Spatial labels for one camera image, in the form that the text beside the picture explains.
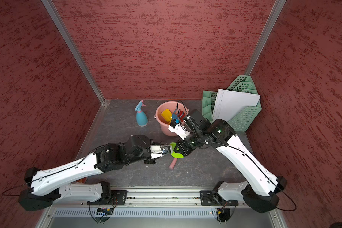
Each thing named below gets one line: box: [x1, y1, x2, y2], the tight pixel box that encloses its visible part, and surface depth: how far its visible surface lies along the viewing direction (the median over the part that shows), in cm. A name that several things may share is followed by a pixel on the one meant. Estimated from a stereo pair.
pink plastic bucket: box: [154, 101, 190, 137], surface depth 97 cm
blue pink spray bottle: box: [134, 99, 149, 127], surface depth 100 cm
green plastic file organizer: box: [226, 75, 261, 97], surface depth 103 cm
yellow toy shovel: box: [161, 108, 173, 125], surface depth 101 cm
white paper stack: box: [212, 88, 261, 122], surface depth 91 cm
